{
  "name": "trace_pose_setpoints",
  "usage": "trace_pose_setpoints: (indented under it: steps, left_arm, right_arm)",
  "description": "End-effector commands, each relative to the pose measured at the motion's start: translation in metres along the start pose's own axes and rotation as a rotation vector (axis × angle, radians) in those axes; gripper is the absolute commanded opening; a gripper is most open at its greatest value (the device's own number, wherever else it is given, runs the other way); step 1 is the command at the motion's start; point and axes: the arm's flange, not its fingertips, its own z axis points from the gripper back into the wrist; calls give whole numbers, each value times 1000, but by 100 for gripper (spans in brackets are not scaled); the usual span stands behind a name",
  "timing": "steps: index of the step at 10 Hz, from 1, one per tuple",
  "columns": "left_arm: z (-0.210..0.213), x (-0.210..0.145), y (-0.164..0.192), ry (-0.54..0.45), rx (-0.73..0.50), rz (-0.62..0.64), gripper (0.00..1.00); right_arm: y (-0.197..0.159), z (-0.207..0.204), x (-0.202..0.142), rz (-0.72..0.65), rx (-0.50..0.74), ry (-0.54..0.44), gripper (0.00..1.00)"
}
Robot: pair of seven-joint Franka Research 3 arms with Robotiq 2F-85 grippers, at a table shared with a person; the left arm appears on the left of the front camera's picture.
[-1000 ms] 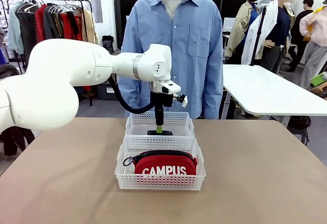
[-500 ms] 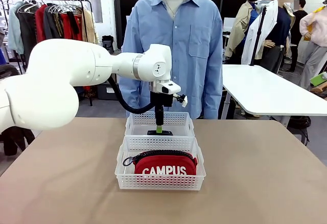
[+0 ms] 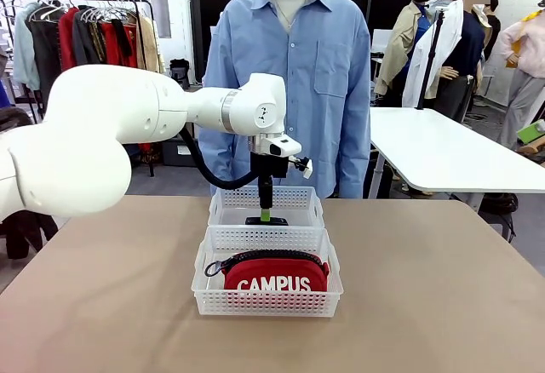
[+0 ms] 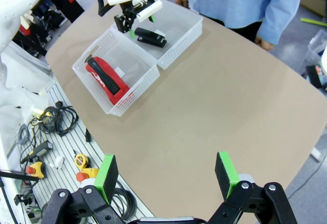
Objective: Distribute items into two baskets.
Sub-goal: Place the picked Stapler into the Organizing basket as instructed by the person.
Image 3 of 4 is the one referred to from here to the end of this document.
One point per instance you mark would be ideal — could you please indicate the white perforated plastic basket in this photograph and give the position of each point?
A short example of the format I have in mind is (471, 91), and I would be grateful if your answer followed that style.
(298, 198)
(264, 309)

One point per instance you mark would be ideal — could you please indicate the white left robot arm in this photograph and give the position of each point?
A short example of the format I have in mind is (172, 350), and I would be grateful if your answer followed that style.
(106, 105)

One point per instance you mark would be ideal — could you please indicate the black coat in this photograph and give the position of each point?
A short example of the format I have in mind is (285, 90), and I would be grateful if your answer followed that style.
(30, 236)

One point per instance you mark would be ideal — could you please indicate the black bag under table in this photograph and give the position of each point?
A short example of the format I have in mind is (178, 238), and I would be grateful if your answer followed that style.
(498, 207)

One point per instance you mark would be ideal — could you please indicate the mannequin in navy top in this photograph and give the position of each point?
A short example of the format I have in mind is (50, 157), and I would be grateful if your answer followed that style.
(472, 49)

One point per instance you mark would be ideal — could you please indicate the small white camera box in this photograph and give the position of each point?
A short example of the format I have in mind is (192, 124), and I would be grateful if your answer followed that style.
(308, 169)

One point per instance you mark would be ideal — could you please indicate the person's right forearm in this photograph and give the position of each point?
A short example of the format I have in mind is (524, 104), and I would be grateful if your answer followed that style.
(215, 156)

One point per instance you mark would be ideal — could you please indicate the white board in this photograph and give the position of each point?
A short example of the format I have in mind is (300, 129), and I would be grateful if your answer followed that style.
(381, 38)

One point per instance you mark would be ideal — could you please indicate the red dress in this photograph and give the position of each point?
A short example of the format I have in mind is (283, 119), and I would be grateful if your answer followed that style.
(113, 49)

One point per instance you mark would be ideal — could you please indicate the mint fluffy coat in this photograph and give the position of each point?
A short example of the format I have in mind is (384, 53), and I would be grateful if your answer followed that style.
(23, 49)

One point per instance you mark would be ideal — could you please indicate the person in pink sweater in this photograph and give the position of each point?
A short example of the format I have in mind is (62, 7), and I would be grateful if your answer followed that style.
(530, 45)

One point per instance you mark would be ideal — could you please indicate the black tripod pole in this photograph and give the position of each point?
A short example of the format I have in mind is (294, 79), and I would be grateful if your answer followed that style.
(430, 58)

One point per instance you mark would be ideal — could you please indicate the black scarf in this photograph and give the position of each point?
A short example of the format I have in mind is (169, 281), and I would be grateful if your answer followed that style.
(123, 41)

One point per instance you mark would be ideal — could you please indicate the dark grey coat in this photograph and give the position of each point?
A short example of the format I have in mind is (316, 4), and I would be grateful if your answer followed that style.
(44, 49)

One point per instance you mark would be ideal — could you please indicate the red Campus pencil pouch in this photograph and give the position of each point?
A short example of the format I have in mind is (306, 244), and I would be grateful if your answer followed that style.
(272, 275)

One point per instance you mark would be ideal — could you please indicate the beige jacket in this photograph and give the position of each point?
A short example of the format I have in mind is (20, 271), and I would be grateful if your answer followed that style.
(149, 45)

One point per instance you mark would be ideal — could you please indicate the person in dark clothes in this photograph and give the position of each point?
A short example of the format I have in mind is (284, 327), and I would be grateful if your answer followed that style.
(493, 32)

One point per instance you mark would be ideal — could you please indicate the mannequin in white shirt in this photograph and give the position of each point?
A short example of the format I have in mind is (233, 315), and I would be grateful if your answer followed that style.
(453, 28)

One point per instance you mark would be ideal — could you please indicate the white table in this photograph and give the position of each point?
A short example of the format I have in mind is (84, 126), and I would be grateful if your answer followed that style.
(447, 151)

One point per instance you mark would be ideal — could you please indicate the white camera module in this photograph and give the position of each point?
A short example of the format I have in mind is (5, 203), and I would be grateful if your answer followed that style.
(281, 146)

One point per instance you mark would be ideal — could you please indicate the person's left forearm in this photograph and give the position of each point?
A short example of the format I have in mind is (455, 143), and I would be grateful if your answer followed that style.
(353, 156)

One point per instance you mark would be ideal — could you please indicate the black stapler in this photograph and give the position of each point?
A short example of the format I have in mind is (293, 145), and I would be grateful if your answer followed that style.
(277, 220)

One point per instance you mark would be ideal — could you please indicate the black clothes rack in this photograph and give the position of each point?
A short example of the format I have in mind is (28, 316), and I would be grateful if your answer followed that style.
(151, 164)

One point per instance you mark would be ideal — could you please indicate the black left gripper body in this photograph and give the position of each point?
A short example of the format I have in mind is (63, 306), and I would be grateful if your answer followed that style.
(268, 166)

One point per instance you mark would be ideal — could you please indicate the grey storage bin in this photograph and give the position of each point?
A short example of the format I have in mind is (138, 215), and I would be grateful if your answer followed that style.
(179, 153)

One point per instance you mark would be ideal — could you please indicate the mannequin in beige coat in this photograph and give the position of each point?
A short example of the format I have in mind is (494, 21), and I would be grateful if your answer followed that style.
(400, 49)

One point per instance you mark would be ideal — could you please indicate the person in blue shirt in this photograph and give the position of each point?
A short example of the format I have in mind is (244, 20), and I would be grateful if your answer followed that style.
(323, 92)

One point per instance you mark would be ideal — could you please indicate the grey wall panel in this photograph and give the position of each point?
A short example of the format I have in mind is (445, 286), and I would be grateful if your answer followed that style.
(159, 13)

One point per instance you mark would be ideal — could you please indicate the red jacket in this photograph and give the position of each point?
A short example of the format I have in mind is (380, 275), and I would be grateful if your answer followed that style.
(68, 36)

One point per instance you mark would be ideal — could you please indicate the grey jacket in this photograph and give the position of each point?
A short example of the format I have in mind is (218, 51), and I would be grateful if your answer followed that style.
(87, 41)

